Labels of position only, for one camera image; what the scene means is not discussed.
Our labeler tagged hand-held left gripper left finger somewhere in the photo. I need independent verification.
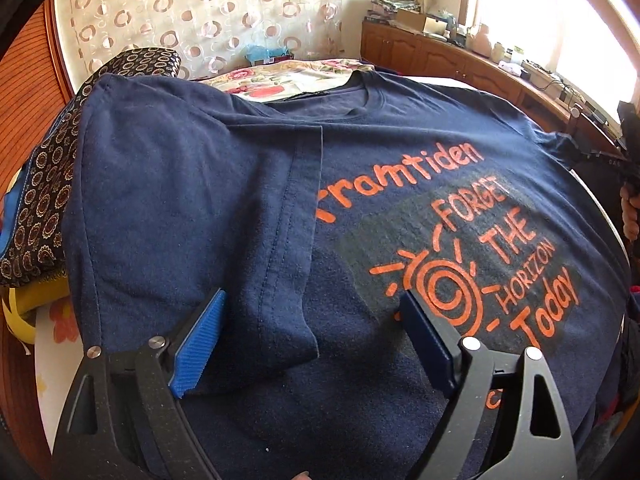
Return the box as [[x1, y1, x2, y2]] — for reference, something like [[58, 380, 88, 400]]
[[50, 287, 231, 480]]

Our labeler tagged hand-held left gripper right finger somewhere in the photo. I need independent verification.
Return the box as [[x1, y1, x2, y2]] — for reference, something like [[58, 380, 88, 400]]
[[400, 290, 576, 480]]

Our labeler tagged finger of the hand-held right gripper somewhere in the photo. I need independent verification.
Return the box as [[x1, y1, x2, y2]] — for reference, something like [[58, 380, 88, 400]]
[[580, 149, 626, 165]]

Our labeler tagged navy printed t-shirt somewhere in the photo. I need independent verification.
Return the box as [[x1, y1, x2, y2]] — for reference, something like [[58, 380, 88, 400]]
[[62, 70, 636, 480]]

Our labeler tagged person's right hand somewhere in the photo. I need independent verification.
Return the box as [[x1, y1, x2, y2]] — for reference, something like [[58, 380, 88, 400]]
[[620, 185, 638, 243]]

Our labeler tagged white power strip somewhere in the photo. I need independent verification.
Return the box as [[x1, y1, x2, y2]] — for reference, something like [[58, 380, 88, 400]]
[[522, 60, 561, 91]]

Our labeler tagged window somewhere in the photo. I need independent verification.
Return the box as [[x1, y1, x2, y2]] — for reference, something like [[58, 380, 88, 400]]
[[465, 0, 640, 111]]

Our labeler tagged white flower-print sheet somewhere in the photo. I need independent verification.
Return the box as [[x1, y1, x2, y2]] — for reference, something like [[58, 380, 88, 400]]
[[30, 305, 91, 456]]

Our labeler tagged yellow cloth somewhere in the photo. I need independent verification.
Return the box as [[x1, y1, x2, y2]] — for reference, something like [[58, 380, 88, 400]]
[[0, 270, 68, 346]]

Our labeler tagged long wooden cabinet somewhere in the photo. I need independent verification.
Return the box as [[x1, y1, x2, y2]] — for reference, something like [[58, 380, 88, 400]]
[[360, 20, 626, 161]]

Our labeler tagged dark circle-patterned pillow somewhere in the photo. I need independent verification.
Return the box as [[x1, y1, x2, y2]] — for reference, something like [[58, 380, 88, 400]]
[[0, 47, 183, 288]]

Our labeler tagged blue cloth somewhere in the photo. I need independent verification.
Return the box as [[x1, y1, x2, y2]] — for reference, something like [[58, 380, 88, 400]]
[[0, 170, 26, 246]]

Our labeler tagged cardboard box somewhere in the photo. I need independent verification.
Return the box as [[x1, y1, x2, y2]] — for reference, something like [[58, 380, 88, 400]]
[[395, 10, 428, 33]]

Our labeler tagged stack of folded fabrics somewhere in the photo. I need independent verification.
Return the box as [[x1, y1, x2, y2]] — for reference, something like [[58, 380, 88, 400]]
[[369, 0, 423, 13]]

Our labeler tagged floral rose blanket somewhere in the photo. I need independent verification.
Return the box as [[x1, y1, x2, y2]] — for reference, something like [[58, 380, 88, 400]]
[[192, 57, 371, 106]]

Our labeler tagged wooden slatted wardrobe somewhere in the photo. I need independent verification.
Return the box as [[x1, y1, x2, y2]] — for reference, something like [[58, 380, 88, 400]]
[[0, 0, 76, 201]]

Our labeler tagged teal plastic object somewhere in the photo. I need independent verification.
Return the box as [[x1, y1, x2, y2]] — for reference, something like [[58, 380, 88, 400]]
[[244, 42, 296, 63]]

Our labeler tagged sheer circle-patterned curtain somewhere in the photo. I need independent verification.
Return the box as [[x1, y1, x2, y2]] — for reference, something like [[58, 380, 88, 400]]
[[52, 0, 358, 81]]

